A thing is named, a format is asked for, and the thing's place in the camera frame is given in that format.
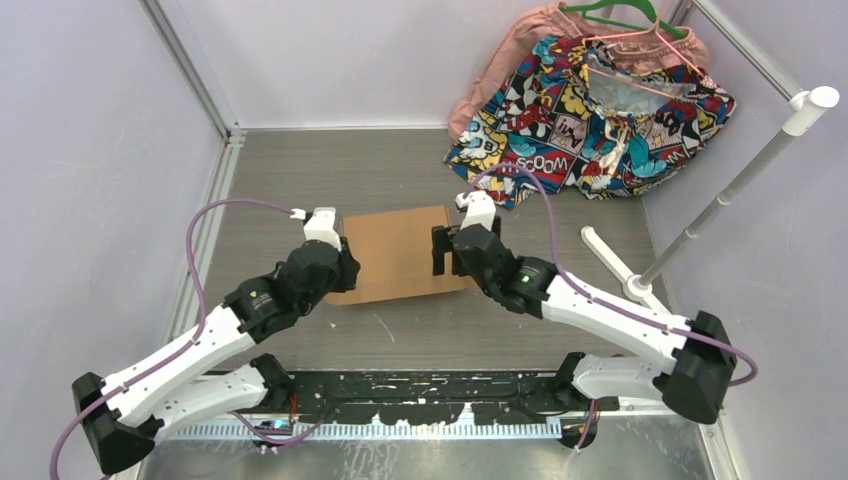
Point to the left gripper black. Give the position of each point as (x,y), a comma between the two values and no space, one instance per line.
(349,269)

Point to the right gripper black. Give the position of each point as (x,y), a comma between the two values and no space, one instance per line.
(442,244)

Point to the brown cardboard box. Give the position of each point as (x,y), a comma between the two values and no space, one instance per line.
(394,250)

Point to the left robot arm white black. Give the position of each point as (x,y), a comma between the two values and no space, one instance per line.
(249,315)

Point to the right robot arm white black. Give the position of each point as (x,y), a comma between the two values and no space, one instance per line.
(685,363)

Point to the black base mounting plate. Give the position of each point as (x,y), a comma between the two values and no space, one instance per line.
(426,397)

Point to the colourful comic print shorts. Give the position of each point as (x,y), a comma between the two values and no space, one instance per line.
(571,116)

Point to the pink garment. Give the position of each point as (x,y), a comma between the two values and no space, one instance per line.
(531,27)

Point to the white grey clothes rack stand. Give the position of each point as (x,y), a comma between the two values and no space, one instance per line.
(807,108)

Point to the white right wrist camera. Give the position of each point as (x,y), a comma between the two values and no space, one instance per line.
(478,209)

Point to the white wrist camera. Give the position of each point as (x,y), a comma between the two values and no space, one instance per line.
(478,209)
(319,225)

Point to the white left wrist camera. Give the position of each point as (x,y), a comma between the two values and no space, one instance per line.
(319,225)

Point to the aluminium corner post left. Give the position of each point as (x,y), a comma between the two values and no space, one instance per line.
(162,23)

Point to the aluminium corner post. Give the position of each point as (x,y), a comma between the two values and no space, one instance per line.
(162,23)
(768,68)

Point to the pink wire hanger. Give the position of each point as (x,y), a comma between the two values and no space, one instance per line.
(637,60)

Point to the aluminium corner post right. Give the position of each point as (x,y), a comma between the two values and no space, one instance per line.
(768,68)

